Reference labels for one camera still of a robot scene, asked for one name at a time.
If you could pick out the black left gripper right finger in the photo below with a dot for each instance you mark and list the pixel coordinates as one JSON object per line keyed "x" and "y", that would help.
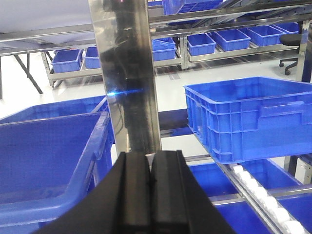
{"x": 178, "y": 203}

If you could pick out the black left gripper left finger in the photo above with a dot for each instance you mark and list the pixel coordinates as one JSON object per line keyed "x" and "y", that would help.
{"x": 118, "y": 205}

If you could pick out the large blue bin left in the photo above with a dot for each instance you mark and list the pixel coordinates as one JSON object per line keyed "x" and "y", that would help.
{"x": 47, "y": 166}

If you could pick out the white roller track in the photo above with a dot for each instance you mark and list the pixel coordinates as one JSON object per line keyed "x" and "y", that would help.
{"x": 278, "y": 219}

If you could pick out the blue crate on rollers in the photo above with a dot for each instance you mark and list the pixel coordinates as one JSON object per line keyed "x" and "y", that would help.
{"x": 251, "y": 118}

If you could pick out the steel shelf upright post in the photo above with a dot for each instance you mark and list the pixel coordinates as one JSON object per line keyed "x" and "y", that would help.
{"x": 123, "y": 41}

